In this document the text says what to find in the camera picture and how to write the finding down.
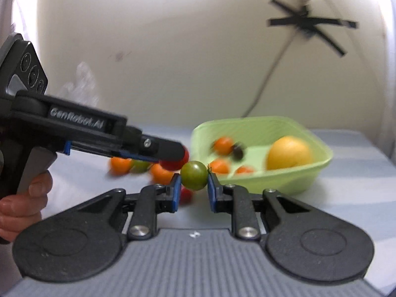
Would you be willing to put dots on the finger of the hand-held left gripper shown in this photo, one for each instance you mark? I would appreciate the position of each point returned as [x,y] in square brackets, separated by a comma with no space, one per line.
[154,147]

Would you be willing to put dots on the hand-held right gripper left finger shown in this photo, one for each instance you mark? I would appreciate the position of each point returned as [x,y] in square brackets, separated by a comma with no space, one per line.
[176,191]

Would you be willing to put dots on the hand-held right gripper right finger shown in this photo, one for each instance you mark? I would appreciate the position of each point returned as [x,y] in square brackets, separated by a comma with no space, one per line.
[212,191]

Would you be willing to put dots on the red cherry tomato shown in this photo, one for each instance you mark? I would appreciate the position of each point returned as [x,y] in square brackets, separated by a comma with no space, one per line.
[176,164]
[186,195]

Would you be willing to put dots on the green cherry tomato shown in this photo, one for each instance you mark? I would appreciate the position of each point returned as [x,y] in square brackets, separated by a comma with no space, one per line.
[139,166]
[194,175]

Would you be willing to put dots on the orange cherry tomato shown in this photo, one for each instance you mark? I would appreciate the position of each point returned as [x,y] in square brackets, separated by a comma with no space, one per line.
[244,170]
[219,166]

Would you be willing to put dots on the green plastic basket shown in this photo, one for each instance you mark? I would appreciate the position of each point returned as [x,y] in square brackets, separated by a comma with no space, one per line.
[278,182]

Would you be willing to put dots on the yellow grapefruit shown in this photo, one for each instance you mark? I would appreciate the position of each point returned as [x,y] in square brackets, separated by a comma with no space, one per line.
[288,153]

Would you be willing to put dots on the person's left hand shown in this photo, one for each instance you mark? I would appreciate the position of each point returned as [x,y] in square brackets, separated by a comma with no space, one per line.
[18,213]

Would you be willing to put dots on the clear plastic bag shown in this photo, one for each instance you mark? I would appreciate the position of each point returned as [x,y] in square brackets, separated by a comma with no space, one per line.
[79,83]

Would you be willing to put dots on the striped bed sheet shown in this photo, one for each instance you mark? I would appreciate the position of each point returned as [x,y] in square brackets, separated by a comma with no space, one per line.
[355,191]

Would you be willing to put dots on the black tape cross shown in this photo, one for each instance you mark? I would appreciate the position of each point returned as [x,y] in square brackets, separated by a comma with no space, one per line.
[324,22]

